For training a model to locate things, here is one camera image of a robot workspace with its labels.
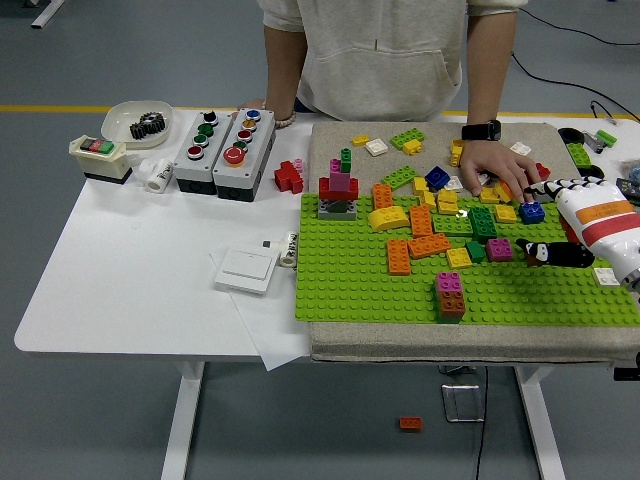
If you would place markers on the person's left hand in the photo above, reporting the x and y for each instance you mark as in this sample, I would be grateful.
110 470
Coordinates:
492 161

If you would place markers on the person's right hand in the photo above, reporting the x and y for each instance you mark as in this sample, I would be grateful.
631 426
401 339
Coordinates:
255 104

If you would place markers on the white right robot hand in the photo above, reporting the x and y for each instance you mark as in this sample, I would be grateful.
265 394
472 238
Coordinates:
600 220

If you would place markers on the dark green long brick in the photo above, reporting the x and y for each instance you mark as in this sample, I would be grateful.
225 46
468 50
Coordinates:
482 224

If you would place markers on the blue square brick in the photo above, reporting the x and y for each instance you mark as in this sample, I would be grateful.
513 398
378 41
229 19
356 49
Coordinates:
531 212

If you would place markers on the brown square brick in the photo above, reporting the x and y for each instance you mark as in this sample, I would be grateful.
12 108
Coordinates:
528 259
452 304

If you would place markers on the green studded baseplate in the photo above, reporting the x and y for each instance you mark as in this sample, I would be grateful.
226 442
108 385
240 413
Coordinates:
350 280

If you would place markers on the person's left forearm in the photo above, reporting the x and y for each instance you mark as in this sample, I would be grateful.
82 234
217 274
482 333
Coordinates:
491 70

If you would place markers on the orange small brick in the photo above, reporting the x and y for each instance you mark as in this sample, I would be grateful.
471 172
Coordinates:
504 191

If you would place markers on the yellow flat brick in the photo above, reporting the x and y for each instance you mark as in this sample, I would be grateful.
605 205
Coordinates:
490 195

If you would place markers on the yellow square brick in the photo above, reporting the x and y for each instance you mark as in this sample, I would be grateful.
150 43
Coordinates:
457 145
506 213
456 158
459 257

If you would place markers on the red rounded brick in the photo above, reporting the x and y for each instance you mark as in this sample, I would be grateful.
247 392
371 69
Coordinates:
543 171

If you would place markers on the white square brick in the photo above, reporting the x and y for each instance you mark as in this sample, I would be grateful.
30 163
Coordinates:
605 277

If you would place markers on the blue brick with circle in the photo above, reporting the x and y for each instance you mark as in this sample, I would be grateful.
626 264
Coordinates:
437 178

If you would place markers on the lime long brick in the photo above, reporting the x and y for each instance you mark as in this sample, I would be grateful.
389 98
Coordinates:
452 225
406 136
400 177

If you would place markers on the narrow yellow brick stack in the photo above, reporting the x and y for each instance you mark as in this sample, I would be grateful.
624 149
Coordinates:
424 193

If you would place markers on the red brick cluster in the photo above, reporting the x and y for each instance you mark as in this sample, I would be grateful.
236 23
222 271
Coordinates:
286 176

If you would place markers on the small yellow brick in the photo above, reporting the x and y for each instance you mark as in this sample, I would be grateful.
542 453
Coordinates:
412 147
361 140

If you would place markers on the small lime brick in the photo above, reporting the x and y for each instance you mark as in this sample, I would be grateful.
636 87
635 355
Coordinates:
606 136

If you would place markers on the small dark green brick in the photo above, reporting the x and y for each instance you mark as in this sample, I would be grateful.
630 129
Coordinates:
476 251

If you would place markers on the orange long brick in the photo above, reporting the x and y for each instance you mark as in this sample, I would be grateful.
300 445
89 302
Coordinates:
400 256
421 221
430 245
383 196

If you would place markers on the small pink tower brick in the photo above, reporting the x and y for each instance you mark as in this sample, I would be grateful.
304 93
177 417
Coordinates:
335 166

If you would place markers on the narrow green tower brick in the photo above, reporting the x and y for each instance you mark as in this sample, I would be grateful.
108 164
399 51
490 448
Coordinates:
346 161

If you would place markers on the red tower brick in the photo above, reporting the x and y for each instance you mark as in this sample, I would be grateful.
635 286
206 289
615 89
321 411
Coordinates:
325 189

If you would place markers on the yellow curved brick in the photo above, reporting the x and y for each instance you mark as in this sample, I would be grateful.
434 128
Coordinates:
388 219

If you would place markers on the grey tower base brick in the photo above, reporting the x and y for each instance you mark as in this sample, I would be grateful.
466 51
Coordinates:
337 213

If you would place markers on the black wrist watch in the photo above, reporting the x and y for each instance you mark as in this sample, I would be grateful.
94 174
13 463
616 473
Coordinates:
481 131

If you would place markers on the grey emergency stop control box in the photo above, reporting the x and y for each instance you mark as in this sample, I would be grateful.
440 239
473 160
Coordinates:
261 145

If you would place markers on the black electronic device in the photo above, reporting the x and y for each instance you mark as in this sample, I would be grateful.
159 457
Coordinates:
631 186

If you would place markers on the black tape roll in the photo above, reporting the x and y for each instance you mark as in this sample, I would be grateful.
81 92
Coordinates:
595 172

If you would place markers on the grey four-button control box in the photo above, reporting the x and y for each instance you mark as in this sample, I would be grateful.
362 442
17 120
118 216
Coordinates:
216 145

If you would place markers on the clear bag of blue parts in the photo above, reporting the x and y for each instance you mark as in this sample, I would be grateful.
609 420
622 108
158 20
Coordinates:
631 169

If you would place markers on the lime studded plate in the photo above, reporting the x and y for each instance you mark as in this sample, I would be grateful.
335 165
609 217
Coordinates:
579 155

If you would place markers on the grey clear part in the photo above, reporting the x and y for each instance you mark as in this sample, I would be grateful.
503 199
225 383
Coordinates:
592 141

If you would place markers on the black gear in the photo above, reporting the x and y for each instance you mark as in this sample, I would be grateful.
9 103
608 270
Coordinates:
147 125

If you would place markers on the white pipe fitting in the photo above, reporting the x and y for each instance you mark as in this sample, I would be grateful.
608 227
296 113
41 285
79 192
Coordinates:
159 176

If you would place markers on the person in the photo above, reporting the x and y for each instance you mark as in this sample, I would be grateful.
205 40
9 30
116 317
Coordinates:
375 75

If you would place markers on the white bowl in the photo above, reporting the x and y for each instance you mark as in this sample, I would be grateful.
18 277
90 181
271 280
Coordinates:
117 120

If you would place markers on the white labelled tube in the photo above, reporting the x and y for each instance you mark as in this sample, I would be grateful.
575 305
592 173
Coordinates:
289 250

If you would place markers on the black under-table box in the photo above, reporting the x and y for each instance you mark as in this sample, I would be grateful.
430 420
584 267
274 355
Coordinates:
627 374

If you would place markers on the white table leg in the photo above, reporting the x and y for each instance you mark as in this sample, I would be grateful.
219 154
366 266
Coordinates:
540 425
182 425

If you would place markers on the white furniture foot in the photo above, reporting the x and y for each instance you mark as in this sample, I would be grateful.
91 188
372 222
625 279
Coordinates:
47 12

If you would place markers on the metal floor plate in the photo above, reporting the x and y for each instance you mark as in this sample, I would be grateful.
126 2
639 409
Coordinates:
462 402

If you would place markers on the white paper sheet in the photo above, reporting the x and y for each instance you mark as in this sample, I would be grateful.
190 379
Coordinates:
272 345

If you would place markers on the cream red-green switch box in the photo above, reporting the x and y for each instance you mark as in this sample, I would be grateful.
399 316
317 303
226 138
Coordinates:
100 162

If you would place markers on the white wall switch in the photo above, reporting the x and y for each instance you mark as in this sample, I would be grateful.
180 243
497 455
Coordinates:
245 272

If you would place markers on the grey under-table bracket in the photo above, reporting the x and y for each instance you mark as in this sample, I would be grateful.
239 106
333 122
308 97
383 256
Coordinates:
457 370

